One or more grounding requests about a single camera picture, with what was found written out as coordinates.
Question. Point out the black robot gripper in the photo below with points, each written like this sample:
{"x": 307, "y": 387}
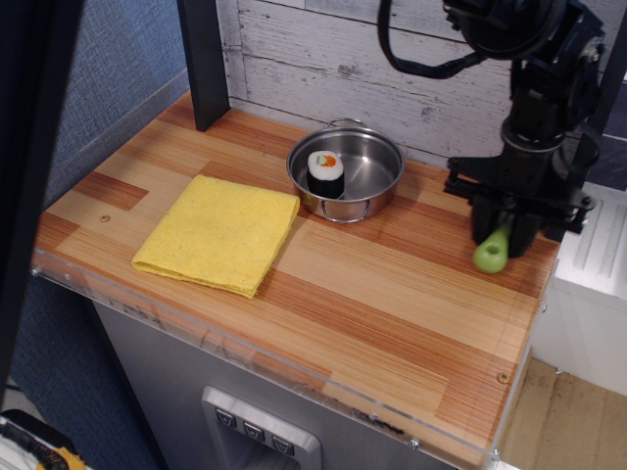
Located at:
{"x": 521, "y": 183}

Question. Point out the grey spatula green handle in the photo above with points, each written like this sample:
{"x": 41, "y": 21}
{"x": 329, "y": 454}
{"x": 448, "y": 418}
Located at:
{"x": 491, "y": 256}

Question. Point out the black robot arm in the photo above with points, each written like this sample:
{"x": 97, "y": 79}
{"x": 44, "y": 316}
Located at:
{"x": 555, "y": 49}

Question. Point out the yellow folded cloth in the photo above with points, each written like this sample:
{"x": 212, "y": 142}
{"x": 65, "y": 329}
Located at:
{"x": 220, "y": 234}

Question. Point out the white ribbed side counter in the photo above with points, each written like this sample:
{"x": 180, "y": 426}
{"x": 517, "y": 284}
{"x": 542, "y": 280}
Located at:
{"x": 582, "y": 327}

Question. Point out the clear acrylic table guard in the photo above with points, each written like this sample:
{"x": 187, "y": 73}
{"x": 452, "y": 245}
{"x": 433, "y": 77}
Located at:
{"x": 384, "y": 320}

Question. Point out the small steel pot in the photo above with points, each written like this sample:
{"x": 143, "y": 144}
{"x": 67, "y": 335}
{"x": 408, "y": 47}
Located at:
{"x": 373, "y": 166}

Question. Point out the toy sushi roll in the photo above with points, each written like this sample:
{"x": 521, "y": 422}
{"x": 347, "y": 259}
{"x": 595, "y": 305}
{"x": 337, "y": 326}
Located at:
{"x": 325, "y": 174}

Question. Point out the silver dispenser button panel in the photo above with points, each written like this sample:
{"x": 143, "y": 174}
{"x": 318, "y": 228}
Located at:
{"x": 247, "y": 437}

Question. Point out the grey toy fridge cabinet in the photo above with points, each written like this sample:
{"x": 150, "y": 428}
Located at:
{"x": 168, "y": 375}

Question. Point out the yellow object bottom left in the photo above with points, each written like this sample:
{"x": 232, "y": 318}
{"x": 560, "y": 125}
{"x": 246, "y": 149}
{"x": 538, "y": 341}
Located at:
{"x": 73, "y": 460}

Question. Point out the black left shelf post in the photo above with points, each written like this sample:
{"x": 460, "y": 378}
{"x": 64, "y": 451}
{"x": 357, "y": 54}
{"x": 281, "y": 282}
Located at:
{"x": 204, "y": 59}

